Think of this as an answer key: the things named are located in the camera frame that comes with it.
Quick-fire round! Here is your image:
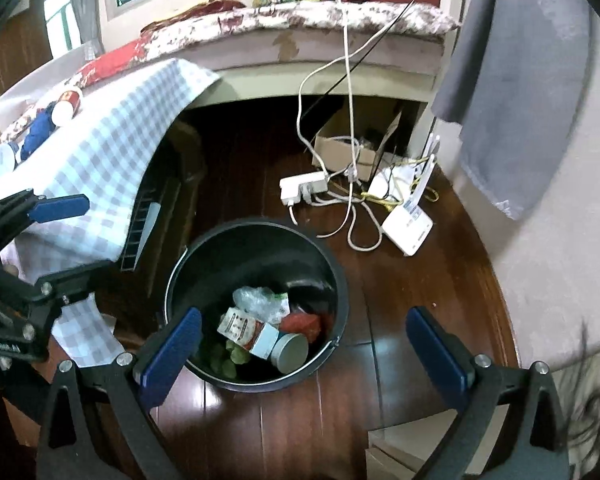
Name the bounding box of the folded yellow red blanket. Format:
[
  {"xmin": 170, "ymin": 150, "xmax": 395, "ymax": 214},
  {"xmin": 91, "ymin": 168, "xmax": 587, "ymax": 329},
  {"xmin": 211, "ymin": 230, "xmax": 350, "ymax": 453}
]
[{"xmin": 140, "ymin": 0, "xmax": 245, "ymax": 35}]

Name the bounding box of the black trash bin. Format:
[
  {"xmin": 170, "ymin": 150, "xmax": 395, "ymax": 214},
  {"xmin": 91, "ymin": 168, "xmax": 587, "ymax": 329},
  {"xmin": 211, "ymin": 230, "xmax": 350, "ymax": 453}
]
[{"xmin": 162, "ymin": 218, "xmax": 350, "ymax": 393}]

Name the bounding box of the cardboard box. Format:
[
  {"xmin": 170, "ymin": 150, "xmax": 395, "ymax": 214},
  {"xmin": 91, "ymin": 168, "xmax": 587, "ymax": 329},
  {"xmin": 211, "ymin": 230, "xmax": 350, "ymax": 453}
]
[{"xmin": 314, "ymin": 96, "xmax": 403, "ymax": 182}]

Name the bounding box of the white power strip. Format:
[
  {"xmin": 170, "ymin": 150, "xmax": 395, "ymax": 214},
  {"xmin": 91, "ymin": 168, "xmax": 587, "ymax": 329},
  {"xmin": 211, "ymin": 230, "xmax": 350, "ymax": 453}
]
[{"xmin": 279, "ymin": 171, "xmax": 328, "ymax": 206}]

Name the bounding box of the white cable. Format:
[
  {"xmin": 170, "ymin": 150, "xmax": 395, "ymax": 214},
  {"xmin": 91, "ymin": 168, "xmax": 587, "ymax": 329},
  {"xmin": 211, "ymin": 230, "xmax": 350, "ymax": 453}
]
[{"xmin": 287, "ymin": 0, "xmax": 422, "ymax": 254}]

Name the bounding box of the light blue paper cup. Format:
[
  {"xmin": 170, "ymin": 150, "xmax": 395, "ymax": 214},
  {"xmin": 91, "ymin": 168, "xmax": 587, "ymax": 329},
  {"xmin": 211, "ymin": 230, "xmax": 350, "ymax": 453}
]
[{"xmin": 0, "ymin": 142, "xmax": 20, "ymax": 174}]

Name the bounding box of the milk carton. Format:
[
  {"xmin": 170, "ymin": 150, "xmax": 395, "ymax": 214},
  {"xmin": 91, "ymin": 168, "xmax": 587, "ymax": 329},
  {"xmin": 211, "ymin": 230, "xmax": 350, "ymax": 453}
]
[{"xmin": 216, "ymin": 307, "xmax": 279, "ymax": 360}]

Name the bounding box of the floral red bedspread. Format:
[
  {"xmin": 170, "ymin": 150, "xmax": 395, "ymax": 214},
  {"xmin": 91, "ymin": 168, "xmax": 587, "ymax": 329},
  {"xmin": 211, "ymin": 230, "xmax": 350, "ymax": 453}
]
[{"xmin": 2, "ymin": 1, "xmax": 460, "ymax": 133}]

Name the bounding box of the clear plastic bag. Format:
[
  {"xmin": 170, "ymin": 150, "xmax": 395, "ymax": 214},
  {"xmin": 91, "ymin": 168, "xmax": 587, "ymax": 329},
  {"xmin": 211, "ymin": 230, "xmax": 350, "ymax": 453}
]
[{"xmin": 232, "ymin": 286, "xmax": 291, "ymax": 327}]

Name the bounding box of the white router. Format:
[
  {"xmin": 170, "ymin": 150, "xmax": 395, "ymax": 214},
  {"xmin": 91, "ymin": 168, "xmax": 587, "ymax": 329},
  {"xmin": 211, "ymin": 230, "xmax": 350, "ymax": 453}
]
[{"xmin": 367, "ymin": 133, "xmax": 440, "ymax": 257}]

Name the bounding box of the blue patterned paper cup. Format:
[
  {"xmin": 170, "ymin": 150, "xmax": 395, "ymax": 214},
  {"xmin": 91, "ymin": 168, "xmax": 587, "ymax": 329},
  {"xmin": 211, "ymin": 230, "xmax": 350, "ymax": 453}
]
[{"xmin": 270, "ymin": 333, "xmax": 309, "ymax": 375}]

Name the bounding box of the blue crumpled cloth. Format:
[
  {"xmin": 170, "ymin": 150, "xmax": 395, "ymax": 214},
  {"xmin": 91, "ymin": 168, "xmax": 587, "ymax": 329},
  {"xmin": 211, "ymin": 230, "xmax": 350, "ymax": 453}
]
[{"xmin": 20, "ymin": 102, "xmax": 56, "ymax": 162}]

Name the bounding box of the white sheet covered table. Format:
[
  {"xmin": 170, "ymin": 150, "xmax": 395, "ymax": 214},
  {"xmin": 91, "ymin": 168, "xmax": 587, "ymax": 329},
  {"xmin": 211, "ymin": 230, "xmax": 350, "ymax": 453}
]
[{"xmin": 0, "ymin": 40, "xmax": 102, "ymax": 131}]

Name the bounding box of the grey hanging cloth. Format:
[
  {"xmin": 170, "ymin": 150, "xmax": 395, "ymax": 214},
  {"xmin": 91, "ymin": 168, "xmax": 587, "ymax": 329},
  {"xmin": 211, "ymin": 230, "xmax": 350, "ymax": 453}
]
[{"xmin": 431, "ymin": 0, "xmax": 591, "ymax": 220}]

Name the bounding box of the red paper cup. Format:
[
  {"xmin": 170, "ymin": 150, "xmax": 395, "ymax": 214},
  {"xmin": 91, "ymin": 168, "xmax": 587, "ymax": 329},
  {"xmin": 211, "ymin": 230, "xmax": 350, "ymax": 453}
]
[{"xmin": 50, "ymin": 87, "xmax": 83, "ymax": 128}]

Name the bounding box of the pink checkered tablecloth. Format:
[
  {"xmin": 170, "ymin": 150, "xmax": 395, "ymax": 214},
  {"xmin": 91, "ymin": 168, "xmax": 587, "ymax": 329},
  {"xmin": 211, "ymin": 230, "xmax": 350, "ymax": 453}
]
[{"xmin": 0, "ymin": 58, "xmax": 220, "ymax": 283}]

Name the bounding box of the red plastic bag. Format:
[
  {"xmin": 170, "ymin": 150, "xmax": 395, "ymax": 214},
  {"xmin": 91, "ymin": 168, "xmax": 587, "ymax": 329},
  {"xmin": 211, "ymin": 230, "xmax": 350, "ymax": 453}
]
[{"xmin": 279, "ymin": 311, "xmax": 326, "ymax": 344}]

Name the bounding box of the yellow cloth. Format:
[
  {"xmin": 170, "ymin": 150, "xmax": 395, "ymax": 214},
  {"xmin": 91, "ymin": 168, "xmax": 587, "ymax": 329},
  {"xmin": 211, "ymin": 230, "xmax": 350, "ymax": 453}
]
[{"xmin": 209, "ymin": 340, "xmax": 250, "ymax": 380}]

